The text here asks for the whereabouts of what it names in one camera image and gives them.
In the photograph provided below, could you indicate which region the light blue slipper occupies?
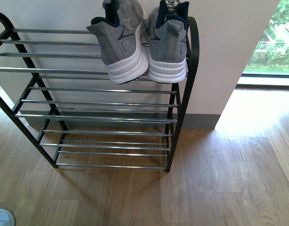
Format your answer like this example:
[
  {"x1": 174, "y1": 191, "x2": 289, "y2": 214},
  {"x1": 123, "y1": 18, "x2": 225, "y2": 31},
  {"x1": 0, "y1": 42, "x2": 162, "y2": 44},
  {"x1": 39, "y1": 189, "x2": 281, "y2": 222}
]
[{"x1": 0, "y1": 209, "x2": 15, "y2": 226}]

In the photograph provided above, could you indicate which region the black metal shoe rack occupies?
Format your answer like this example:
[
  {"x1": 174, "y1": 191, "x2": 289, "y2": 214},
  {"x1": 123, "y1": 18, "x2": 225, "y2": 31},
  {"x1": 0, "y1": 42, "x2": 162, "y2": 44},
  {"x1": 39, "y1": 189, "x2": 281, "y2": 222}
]
[{"x1": 0, "y1": 13, "x2": 199, "y2": 172}]

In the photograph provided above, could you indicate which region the grey knit sneaker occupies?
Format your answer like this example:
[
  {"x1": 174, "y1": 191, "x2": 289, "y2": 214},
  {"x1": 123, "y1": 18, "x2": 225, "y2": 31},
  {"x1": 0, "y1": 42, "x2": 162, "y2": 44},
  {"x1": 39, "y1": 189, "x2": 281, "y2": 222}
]
[
  {"x1": 147, "y1": 0, "x2": 190, "y2": 83},
  {"x1": 87, "y1": 0, "x2": 149, "y2": 84}
]

